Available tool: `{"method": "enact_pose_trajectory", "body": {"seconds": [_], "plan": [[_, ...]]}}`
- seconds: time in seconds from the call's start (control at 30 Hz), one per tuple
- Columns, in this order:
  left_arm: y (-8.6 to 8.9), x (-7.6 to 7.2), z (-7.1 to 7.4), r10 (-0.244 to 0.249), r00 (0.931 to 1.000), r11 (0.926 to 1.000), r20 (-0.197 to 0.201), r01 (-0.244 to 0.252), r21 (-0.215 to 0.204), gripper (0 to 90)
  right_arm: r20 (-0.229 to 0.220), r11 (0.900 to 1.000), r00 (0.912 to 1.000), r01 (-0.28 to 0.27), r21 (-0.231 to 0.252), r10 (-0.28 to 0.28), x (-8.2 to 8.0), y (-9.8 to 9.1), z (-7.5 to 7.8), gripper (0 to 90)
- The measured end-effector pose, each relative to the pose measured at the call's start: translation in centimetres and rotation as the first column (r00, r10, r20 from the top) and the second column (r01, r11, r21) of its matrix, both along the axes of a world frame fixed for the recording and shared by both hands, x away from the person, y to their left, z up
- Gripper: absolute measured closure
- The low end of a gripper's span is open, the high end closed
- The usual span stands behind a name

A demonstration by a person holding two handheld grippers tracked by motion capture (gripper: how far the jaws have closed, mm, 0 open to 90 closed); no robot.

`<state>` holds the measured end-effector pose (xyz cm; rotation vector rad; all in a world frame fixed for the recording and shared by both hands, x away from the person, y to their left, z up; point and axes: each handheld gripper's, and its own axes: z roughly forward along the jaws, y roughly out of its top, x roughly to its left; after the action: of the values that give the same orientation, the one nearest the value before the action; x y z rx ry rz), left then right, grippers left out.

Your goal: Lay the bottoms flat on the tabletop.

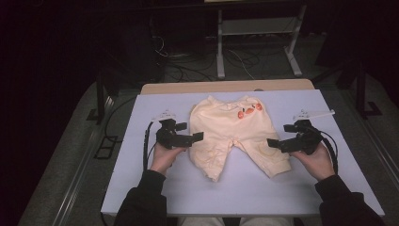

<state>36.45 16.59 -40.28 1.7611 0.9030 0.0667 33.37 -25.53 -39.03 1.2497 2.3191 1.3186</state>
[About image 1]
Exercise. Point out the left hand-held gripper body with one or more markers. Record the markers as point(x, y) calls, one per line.
point(167, 138)

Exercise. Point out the aluminium floor rail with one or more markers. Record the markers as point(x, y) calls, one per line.
point(373, 132)
point(84, 157)

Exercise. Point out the wooden table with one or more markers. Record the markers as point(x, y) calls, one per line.
point(200, 87)

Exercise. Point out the white metal stand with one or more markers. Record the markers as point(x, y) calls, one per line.
point(257, 26)

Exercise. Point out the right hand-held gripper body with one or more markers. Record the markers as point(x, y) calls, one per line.
point(306, 138)

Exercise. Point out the black metal stand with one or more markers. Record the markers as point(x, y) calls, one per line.
point(100, 100)
point(361, 91)

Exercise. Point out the cream baby pants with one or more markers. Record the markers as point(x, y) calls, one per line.
point(226, 132)

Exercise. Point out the person's left hand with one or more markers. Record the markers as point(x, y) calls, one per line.
point(163, 158)

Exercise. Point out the person's right hand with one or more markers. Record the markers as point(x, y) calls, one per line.
point(316, 164)

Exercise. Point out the pale lilac board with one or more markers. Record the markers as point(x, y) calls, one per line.
point(163, 100)

